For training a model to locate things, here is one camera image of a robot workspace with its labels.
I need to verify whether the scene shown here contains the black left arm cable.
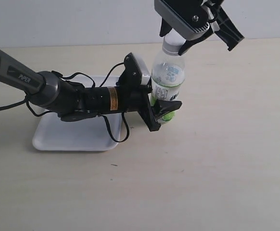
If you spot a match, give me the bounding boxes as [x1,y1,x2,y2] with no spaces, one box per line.
[0,63,131,143]

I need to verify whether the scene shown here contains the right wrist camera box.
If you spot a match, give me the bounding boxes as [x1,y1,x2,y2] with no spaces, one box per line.
[153,0,209,40]

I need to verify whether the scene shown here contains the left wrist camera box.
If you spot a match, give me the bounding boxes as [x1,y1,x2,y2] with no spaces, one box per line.
[116,52,151,88]

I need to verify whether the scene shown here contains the white rectangular tray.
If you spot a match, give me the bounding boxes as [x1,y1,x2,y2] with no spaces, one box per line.
[32,76,123,152]

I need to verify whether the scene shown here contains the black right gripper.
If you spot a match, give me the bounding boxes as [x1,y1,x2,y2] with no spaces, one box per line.
[159,0,244,55]

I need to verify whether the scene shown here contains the clear plastic bottle green label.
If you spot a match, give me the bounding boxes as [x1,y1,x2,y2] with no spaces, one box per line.
[150,32,187,125]

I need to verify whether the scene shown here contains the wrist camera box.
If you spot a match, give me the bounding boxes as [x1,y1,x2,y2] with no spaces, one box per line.
[153,0,209,40]
[116,52,151,88]

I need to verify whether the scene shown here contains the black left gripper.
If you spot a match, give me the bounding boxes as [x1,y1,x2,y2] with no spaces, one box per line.
[105,81,182,132]

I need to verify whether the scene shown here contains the white bottle cap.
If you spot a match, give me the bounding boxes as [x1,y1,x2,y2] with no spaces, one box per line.
[162,30,186,56]

